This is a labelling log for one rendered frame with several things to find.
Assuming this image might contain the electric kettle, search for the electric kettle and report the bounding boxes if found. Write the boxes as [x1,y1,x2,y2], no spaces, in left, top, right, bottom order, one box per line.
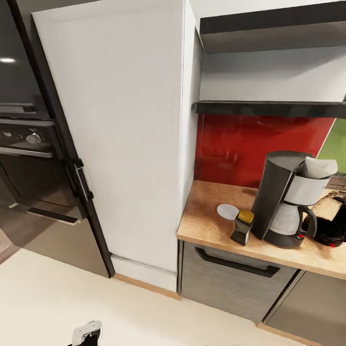
[301,190,346,247]

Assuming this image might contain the coffee cup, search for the coffee cup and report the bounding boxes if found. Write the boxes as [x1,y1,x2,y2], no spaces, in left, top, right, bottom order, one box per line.
[89,326,103,344]

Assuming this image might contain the paper coffee filter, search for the paper coffee filter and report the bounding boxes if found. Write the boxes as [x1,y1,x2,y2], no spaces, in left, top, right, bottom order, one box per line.
[302,157,338,179]

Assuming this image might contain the bottle of coffee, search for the bottle of coffee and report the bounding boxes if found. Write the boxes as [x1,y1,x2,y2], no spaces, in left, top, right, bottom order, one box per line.
[230,210,256,246]

